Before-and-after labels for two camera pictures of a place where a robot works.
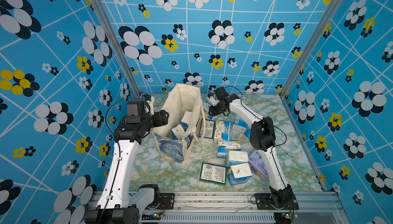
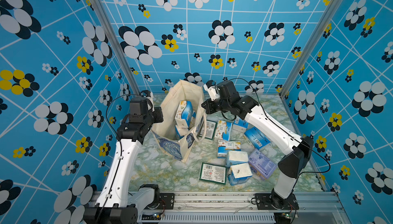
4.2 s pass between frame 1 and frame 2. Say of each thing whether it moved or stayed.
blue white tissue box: moved
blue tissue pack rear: stayed
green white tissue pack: stayed
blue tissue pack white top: stayed
